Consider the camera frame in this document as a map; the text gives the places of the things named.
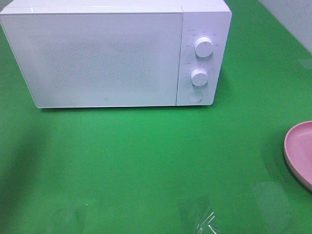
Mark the round white door release button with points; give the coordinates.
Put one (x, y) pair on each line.
(195, 97)

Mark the white microwave knob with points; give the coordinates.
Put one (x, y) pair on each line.
(199, 77)
(203, 47)

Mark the white microwave door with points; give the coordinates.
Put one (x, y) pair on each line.
(97, 60)

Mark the pink plate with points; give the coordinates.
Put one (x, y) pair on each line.
(298, 152)

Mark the white microwave oven body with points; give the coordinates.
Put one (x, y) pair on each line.
(200, 18)

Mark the clear tape patch on table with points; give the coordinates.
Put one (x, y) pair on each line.
(197, 215)

